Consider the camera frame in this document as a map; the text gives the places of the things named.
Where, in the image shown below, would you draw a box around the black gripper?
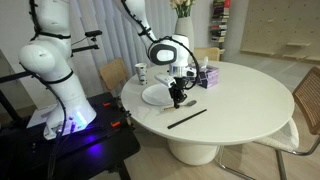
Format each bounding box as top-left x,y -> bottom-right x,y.
169,78 -> 187,109

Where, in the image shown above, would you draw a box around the wooden handled metal spoon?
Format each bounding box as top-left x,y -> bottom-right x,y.
163,100 -> 197,111

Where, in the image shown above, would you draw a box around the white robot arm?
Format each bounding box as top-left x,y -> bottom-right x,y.
19,0 -> 199,140

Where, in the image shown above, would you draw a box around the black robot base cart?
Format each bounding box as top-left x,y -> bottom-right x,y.
0,93 -> 140,180

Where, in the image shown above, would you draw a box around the white round plate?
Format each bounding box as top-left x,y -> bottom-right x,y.
142,84 -> 173,106

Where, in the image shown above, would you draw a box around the white round table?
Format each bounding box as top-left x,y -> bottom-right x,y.
121,61 -> 295,165

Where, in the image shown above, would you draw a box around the black chopstick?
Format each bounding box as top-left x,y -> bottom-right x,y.
167,109 -> 207,129

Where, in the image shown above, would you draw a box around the purple patterned tissue box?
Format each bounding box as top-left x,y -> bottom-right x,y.
196,56 -> 219,89

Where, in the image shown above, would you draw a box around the white patterned paper cup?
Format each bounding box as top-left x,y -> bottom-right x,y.
135,63 -> 147,85

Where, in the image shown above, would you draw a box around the wooden chair behind table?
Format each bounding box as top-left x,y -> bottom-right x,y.
194,47 -> 220,61

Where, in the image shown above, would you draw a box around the wooden chair near robot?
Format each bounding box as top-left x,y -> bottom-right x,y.
99,58 -> 128,91

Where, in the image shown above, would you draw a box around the tall white vase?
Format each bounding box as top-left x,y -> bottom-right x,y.
173,17 -> 194,66

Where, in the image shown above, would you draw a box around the white flowers in vase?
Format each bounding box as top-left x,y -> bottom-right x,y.
170,0 -> 196,18

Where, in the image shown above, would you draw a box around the stack of books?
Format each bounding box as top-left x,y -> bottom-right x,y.
209,0 -> 231,43

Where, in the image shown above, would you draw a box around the cane back chair white cushion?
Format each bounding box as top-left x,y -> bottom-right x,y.
216,66 -> 320,180

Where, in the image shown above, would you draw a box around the wooden pegboard with shelves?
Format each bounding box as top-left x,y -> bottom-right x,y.
240,0 -> 320,62

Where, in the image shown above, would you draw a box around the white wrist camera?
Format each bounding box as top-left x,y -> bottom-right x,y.
155,74 -> 176,88

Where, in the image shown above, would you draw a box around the orange handled clamp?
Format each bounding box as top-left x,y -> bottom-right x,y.
102,102 -> 111,107
111,121 -> 121,128

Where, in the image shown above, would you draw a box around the black camera on stand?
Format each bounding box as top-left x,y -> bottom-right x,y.
68,29 -> 103,58

